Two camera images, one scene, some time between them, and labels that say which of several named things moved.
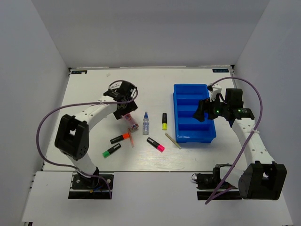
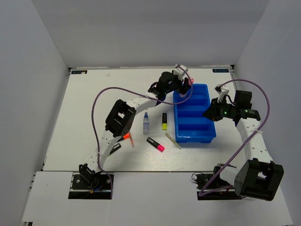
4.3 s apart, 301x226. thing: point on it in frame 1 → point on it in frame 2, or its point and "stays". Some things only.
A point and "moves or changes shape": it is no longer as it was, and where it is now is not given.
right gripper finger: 205,105 → 209,113
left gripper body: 129,107 → 177,85
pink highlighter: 159,147 stays
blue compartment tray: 189,129 stays
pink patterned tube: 132,125 moves or changes shape
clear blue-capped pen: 146,124 stays
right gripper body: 218,109 stays
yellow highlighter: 164,121 stays
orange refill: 130,138 stays
